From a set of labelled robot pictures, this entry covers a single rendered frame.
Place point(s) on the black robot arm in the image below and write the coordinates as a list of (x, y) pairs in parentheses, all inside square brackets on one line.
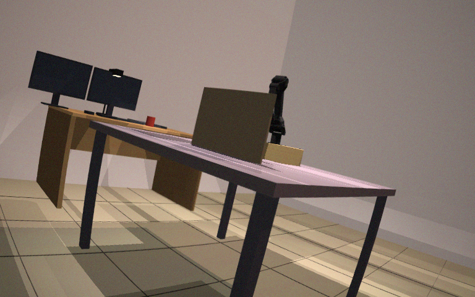
[(278, 85)]

